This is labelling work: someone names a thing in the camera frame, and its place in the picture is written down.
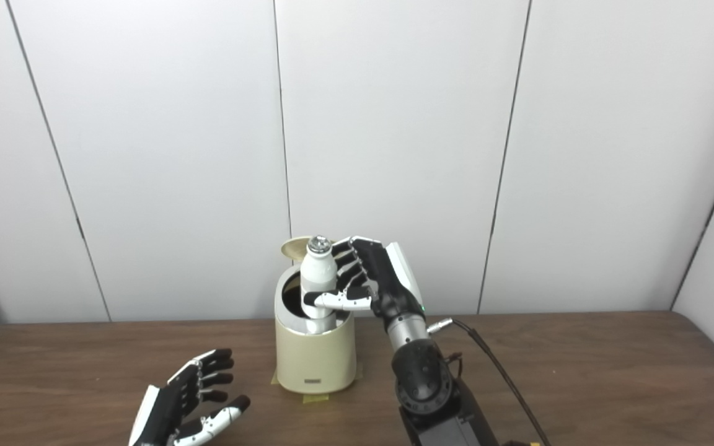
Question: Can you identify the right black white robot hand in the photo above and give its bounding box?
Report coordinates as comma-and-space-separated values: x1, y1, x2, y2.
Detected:
303, 235, 426, 320

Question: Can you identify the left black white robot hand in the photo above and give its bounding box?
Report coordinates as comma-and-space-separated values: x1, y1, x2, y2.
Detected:
128, 348, 251, 446

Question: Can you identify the small white plastic bottle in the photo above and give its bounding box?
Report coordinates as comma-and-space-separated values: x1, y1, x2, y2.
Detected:
300, 235, 338, 335

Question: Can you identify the round cream bin lid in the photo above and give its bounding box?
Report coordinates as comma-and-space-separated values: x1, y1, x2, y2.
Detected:
281, 236, 333, 261

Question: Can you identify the cream-colored cylindrical bin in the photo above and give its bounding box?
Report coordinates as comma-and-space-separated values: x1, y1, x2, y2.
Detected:
274, 263, 358, 395

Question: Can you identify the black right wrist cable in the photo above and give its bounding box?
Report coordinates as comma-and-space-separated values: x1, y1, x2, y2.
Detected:
428, 317, 553, 446

